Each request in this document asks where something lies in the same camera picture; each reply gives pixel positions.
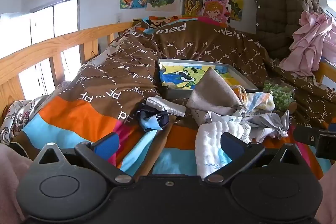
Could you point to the grey metal tray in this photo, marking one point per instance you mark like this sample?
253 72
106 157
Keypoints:
173 94

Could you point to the brown quilted jacket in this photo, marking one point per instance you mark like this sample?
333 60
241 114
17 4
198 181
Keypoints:
283 16

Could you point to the navy and light-blue underwear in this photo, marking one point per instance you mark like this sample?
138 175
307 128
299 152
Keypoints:
152 120

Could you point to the person's pink fleece clothing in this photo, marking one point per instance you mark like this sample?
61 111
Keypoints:
11 182

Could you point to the wooden slatted bed rail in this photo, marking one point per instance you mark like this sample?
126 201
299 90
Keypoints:
52 52

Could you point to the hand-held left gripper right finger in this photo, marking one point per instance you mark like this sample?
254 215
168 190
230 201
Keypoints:
231 144

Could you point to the pink cloth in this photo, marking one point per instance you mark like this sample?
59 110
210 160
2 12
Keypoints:
309 43

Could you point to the pastel striped cloth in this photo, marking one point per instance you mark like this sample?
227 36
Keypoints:
261 102

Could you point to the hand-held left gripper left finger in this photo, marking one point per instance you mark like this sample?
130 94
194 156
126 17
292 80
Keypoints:
106 146

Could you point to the white ribbed gauze towel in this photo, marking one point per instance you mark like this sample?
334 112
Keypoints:
210 140

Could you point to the orange headband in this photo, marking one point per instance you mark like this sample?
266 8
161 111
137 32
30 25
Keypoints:
241 95

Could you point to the bag of green pieces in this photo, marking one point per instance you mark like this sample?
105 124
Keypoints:
279 94

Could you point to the brown printed blanket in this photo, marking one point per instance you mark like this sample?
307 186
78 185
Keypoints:
118 77

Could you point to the pink cartoon boy wall poster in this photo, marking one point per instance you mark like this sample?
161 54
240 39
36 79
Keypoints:
215 10

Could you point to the window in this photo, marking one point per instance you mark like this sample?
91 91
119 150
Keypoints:
42 27

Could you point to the frog drawing sheet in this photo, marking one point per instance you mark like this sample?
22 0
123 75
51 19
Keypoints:
181 75

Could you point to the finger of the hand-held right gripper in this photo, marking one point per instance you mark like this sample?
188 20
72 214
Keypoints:
305 136

